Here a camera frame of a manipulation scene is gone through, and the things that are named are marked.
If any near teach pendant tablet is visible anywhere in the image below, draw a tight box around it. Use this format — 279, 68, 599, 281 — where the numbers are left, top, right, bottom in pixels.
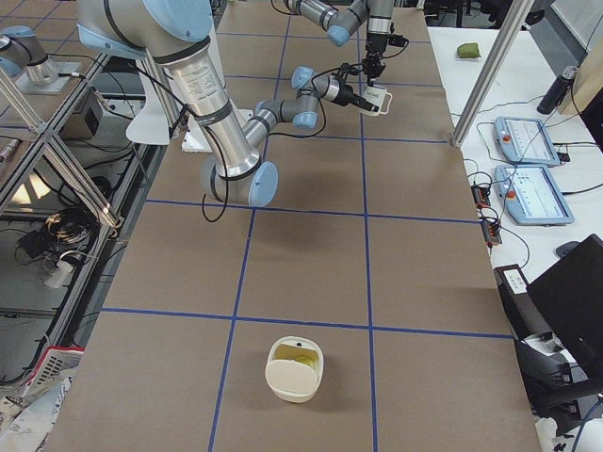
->
494, 164, 575, 226

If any far teach pendant tablet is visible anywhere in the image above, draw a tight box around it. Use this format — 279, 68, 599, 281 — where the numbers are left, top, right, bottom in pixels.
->
494, 117, 561, 167

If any green cloth pouch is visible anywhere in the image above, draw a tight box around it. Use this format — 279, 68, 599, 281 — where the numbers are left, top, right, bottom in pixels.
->
456, 42, 481, 59

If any cream white lidded bin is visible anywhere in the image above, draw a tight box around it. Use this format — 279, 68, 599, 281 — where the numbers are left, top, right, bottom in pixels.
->
265, 336, 324, 403

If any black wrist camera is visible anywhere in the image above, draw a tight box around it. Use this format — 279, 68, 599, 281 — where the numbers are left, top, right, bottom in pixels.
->
332, 63, 364, 83

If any white mug with handle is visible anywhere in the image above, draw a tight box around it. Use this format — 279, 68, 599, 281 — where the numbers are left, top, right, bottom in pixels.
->
363, 85, 393, 117

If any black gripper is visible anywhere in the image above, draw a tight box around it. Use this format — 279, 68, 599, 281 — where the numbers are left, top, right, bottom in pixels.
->
333, 85, 379, 110
362, 33, 388, 78

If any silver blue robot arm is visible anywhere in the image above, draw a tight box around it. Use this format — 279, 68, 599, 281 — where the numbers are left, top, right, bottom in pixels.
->
283, 0, 404, 85
77, 1, 379, 207

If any black computer mouse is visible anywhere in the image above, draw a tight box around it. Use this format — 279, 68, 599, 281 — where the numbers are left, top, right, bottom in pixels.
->
555, 241, 580, 258

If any black water bottle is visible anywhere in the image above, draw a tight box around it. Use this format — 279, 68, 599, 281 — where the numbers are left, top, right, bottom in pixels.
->
536, 66, 579, 115

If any aluminium frame post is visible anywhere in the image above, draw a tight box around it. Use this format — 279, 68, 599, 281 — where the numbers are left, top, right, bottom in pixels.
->
450, 0, 534, 148

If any black box with label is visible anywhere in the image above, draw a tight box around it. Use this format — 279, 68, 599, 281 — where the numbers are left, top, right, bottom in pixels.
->
494, 264, 549, 340

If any teach pendant tablet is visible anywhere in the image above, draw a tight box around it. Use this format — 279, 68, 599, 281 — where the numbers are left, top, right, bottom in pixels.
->
494, 164, 575, 226
494, 117, 561, 167

